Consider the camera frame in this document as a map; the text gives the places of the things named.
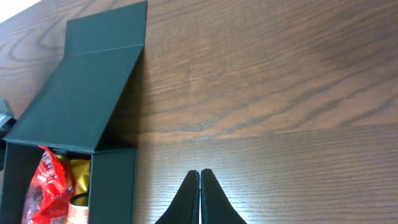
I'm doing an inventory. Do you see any red Hacks candy bag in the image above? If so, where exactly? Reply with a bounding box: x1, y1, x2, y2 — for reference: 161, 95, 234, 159
21, 146, 75, 224

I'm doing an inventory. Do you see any black box with hinged lid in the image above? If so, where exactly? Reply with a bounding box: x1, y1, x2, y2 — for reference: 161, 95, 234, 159
1, 1, 147, 224

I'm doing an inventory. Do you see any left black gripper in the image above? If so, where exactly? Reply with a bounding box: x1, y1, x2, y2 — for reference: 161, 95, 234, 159
0, 118, 17, 172

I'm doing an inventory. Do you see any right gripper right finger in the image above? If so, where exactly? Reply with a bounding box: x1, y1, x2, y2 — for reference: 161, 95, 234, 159
200, 169, 246, 224

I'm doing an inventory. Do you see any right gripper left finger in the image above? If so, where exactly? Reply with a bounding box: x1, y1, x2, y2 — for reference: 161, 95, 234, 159
155, 170, 200, 224

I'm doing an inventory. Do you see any yellow Hacks candy bag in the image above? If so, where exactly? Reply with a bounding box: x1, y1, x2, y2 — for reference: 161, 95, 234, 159
55, 154, 91, 210

